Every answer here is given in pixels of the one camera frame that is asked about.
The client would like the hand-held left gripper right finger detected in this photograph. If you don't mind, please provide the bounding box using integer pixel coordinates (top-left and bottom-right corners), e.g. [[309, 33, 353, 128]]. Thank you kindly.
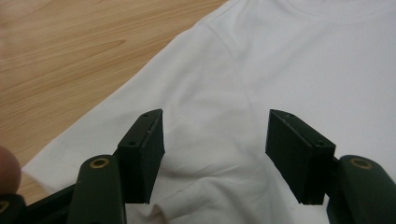
[[264, 108, 337, 206]]

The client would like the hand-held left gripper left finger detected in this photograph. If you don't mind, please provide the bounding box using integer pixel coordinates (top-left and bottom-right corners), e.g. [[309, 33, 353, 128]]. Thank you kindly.
[[117, 108, 165, 205]]

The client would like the white t-shirt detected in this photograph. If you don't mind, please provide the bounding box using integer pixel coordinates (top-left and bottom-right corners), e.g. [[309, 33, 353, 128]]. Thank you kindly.
[[21, 0, 396, 224]]

